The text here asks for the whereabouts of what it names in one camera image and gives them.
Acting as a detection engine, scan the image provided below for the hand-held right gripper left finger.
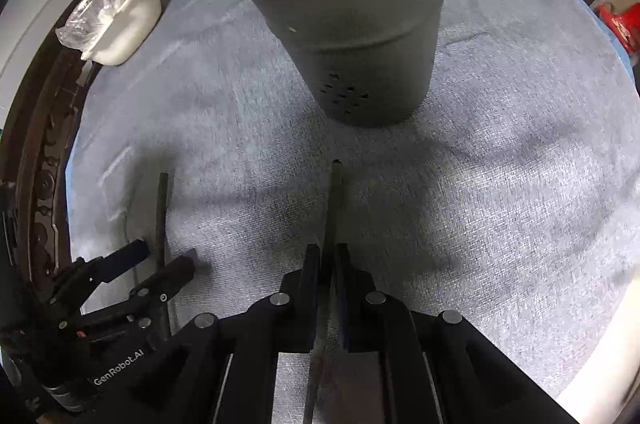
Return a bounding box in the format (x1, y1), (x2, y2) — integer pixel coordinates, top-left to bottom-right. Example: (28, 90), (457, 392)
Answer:
(90, 244), (322, 424)

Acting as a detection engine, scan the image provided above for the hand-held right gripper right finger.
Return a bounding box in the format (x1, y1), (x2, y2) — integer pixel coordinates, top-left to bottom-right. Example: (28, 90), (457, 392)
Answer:
(332, 243), (581, 424)

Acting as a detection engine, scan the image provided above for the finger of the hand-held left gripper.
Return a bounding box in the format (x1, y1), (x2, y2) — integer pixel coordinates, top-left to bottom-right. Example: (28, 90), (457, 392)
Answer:
(127, 255), (197, 311)
(47, 239), (151, 312)

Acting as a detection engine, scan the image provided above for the dark chopstick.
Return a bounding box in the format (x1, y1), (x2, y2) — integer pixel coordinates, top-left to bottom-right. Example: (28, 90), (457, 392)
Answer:
(156, 173), (172, 335)
(302, 159), (346, 424)

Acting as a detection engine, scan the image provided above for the grey utensil holder cup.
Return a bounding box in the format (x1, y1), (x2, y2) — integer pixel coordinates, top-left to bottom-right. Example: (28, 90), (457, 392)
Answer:
(223, 0), (452, 128)

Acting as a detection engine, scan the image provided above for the grey table cloth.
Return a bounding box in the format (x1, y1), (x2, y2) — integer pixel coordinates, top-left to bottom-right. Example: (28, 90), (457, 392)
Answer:
(67, 0), (640, 424)

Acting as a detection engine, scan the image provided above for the dark wooden sideboard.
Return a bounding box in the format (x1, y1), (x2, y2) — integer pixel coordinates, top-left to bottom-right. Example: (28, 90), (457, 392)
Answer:
(0, 37), (101, 295)

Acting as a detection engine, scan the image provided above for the white bowl with plastic wrap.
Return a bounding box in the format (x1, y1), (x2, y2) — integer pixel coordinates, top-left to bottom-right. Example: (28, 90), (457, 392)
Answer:
(55, 0), (163, 66)

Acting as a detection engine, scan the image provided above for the red plastic object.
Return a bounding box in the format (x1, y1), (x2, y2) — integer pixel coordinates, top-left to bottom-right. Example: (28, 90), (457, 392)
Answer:
(592, 0), (640, 55)

